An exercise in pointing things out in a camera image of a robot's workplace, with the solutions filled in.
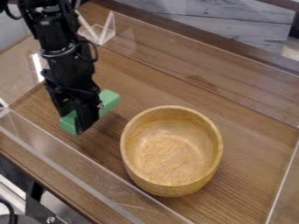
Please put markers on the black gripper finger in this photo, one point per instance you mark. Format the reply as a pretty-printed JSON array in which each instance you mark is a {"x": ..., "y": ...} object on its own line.
[{"x": 88, "y": 110}]

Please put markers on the brown wooden bowl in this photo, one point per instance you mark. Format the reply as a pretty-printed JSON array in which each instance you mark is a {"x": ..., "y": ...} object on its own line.
[{"x": 172, "y": 148}]

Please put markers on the green rectangular block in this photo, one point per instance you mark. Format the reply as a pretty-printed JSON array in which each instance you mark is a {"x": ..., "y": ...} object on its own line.
[{"x": 110, "y": 100}]

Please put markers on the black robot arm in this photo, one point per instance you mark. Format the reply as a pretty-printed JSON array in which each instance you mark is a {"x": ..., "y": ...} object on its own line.
[{"x": 52, "y": 20}]

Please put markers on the clear acrylic corner bracket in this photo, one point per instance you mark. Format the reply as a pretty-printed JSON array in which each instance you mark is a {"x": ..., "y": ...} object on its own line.
[{"x": 100, "y": 34}]

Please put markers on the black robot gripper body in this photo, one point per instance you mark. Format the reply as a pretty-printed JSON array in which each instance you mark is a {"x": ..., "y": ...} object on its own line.
[{"x": 69, "y": 78}]

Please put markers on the black table leg frame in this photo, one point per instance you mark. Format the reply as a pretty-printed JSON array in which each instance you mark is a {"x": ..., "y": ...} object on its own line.
[{"x": 35, "y": 209}]

